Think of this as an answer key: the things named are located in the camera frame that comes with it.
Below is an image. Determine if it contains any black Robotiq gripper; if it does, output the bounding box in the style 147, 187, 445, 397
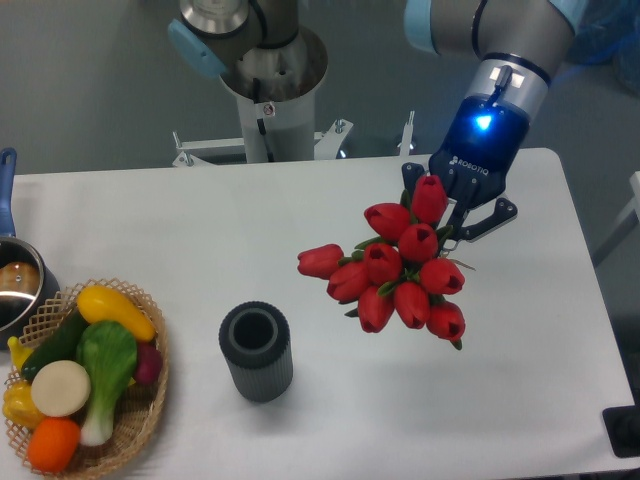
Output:
401, 96, 529, 252

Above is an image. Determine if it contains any red tulip bouquet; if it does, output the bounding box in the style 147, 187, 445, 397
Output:
297, 174, 466, 350

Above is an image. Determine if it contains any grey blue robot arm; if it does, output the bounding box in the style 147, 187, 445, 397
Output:
168, 1, 586, 249

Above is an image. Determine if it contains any dark grey ribbed vase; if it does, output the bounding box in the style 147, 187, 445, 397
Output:
218, 301, 293, 403

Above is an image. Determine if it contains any white furniture leg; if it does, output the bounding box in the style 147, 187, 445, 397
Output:
591, 171, 639, 268

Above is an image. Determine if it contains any blue plastic bag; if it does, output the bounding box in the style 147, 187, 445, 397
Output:
568, 0, 639, 96

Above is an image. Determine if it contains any black device at edge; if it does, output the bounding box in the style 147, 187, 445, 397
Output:
602, 406, 639, 458

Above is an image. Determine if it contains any purple red radish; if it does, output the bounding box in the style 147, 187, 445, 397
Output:
133, 343, 163, 385

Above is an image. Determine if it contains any yellow squash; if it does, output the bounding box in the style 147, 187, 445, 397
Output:
76, 285, 156, 342

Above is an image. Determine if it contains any green bok choy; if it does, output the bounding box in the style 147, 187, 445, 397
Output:
76, 320, 137, 447

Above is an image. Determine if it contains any woven wicker basket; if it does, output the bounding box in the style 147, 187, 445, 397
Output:
1, 278, 169, 479

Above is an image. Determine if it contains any dark green cucumber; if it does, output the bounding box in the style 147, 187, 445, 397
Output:
20, 309, 89, 382

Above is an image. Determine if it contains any beige round bun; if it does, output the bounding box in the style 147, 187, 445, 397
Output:
31, 360, 91, 417

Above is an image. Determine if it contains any yellow banana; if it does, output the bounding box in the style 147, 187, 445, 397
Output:
7, 336, 33, 371

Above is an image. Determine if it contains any orange fruit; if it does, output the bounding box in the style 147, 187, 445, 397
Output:
27, 417, 80, 473

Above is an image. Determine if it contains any yellow bell pepper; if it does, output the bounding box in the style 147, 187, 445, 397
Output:
2, 380, 46, 430

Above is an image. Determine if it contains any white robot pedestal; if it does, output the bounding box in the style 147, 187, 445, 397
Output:
168, 20, 353, 163

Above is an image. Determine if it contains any blue handled saucepan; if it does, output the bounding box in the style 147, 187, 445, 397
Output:
1, 147, 59, 351

